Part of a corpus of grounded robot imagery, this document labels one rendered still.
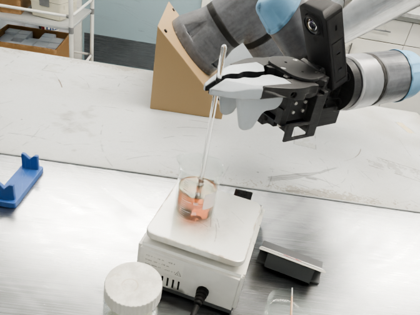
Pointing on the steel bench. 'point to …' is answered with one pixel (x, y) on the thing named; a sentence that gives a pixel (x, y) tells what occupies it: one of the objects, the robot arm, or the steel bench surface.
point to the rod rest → (20, 181)
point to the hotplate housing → (197, 272)
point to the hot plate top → (210, 229)
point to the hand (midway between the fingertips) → (218, 82)
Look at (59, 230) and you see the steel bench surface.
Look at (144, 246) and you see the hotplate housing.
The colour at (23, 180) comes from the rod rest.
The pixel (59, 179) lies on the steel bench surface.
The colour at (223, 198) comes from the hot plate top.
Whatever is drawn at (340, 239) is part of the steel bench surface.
